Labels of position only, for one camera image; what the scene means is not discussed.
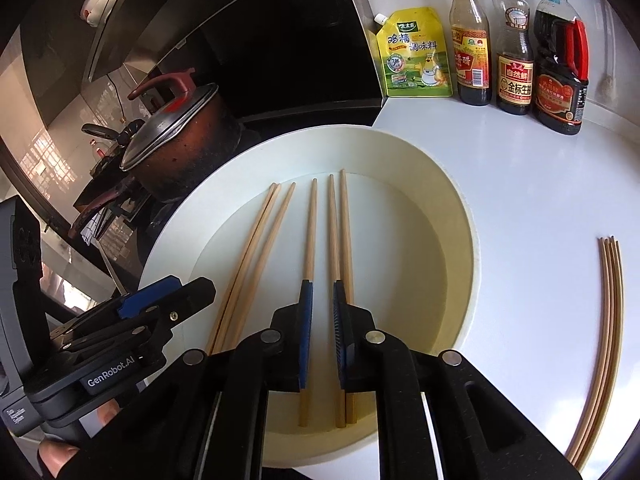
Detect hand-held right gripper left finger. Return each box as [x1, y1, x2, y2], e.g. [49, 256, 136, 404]
[59, 280, 316, 480]

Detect slim yellow-cap vinegar bottle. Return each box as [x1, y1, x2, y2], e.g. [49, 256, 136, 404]
[447, 0, 494, 107]

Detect pile of wooden chopsticks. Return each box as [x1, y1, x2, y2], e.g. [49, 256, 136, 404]
[565, 234, 626, 469]

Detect black range hood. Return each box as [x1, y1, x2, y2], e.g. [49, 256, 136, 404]
[20, 0, 389, 127]

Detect yellow seasoning pouch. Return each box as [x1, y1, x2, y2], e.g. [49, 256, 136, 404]
[373, 6, 454, 99]

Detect large red-handle soy sauce jug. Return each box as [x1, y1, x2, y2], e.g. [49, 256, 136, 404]
[530, 0, 591, 136]

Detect long wooden chopstick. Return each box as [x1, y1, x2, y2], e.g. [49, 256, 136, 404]
[299, 178, 319, 428]
[327, 174, 347, 429]
[205, 182, 278, 356]
[219, 182, 297, 356]
[340, 169, 358, 424]
[210, 183, 283, 356]

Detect black gas stove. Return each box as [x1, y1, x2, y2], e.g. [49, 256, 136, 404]
[71, 160, 152, 252]

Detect white plastic basin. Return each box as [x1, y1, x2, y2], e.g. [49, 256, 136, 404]
[135, 125, 482, 480]

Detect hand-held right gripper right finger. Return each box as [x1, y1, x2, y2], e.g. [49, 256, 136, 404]
[332, 280, 584, 480]

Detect brown pot with lid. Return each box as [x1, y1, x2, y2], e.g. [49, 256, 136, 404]
[119, 71, 262, 202]

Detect person's left hand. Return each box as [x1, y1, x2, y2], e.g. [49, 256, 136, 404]
[39, 404, 122, 480]

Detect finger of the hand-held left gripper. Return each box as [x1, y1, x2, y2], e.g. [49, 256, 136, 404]
[50, 275, 184, 342]
[70, 277, 217, 357]

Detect white hanging brush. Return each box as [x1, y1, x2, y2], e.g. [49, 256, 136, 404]
[600, 0, 621, 107]

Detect yellow-cap soy sauce bottle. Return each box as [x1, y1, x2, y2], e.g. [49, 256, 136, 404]
[492, 0, 535, 116]

